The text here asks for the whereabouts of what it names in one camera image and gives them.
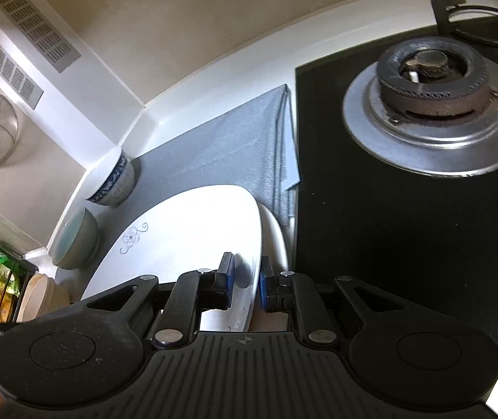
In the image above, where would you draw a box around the black glass gas stove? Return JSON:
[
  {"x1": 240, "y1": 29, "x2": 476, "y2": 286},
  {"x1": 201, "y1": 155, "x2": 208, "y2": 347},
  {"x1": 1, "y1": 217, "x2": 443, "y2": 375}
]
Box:
[{"x1": 295, "y1": 15, "x2": 498, "y2": 372}]

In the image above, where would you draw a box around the silver gas burner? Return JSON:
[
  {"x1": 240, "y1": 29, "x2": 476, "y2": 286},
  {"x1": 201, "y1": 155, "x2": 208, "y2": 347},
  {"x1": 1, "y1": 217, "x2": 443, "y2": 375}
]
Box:
[{"x1": 342, "y1": 37, "x2": 498, "y2": 177}]

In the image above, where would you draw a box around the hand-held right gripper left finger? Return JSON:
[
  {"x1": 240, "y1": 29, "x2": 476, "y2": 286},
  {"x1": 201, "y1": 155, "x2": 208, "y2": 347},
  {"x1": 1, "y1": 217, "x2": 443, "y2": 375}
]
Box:
[{"x1": 81, "y1": 252, "x2": 236, "y2": 350}]

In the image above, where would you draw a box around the grey table mat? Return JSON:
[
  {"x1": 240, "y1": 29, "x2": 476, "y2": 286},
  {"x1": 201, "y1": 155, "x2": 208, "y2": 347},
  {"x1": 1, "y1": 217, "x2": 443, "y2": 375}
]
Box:
[{"x1": 54, "y1": 84, "x2": 303, "y2": 304}]

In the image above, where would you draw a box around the black storage rack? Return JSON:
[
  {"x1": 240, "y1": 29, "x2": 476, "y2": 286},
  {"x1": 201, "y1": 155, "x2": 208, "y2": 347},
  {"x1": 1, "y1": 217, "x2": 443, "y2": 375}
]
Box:
[{"x1": 0, "y1": 226, "x2": 39, "y2": 324}]

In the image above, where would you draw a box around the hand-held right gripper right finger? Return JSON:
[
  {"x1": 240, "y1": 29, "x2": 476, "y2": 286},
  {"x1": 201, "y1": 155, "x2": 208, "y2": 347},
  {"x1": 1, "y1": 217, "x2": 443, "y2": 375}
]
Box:
[{"x1": 258, "y1": 255, "x2": 411, "y2": 350}]

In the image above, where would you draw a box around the small white plate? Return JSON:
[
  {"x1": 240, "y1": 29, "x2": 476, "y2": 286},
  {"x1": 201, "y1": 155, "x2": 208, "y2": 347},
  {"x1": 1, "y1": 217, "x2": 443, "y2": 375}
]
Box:
[{"x1": 258, "y1": 204, "x2": 295, "y2": 273}]

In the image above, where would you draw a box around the grey vent grille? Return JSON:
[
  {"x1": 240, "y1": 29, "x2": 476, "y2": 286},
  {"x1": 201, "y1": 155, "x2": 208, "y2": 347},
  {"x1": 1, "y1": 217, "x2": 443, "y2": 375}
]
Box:
[
  {"x1": 0, "y1": 0, "x2": 82, "y2": 73},
  {"x1": 0, "y1": 13, "x2": 44, "y2": 110}
]

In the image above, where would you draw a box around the pale green bowl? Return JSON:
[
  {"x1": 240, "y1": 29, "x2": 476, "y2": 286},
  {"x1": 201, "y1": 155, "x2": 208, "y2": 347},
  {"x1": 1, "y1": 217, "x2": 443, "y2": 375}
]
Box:
[{"x1": 50, "y1": 207, "x2": 100, "y2": 270}]

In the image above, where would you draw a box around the blue patterned white bowl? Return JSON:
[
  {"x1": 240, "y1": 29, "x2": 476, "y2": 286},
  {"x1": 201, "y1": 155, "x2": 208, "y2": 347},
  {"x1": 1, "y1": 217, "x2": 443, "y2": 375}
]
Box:
[{"x1": 85, "y1": 148, "x2": 138, "y2": 208}]

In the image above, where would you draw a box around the large white floral plate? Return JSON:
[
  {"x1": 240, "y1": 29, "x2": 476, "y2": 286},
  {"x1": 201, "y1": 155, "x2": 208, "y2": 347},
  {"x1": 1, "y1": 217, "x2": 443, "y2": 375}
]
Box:
[{"x1": 81, "y1": 185, "x2": 262, "y2": 332}]

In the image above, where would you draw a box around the beige round container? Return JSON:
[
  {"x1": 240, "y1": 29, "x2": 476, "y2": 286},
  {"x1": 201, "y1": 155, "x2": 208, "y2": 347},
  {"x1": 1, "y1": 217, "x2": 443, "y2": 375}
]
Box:
[{"x1": 15, "y1": 273, "x2": 72, "y2": 324}]

